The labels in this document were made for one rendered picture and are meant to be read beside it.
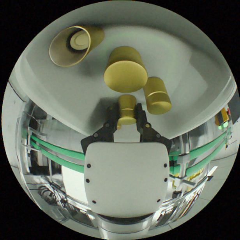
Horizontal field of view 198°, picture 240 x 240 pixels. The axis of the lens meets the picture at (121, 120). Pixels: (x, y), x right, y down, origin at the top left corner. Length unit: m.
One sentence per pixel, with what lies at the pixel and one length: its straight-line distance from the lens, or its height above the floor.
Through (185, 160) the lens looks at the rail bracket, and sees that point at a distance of 0.20.
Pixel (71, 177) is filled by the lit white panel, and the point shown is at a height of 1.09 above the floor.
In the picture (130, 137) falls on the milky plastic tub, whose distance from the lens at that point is 0.18.
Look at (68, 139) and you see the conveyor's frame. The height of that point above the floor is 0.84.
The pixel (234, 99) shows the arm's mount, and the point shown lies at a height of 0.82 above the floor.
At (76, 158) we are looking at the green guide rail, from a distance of 0.32.
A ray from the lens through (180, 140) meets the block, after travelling 0.20.
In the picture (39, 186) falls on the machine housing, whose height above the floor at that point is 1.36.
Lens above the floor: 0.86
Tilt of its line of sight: 22 degrees down
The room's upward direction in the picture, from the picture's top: 179 degrees counter-clockwise
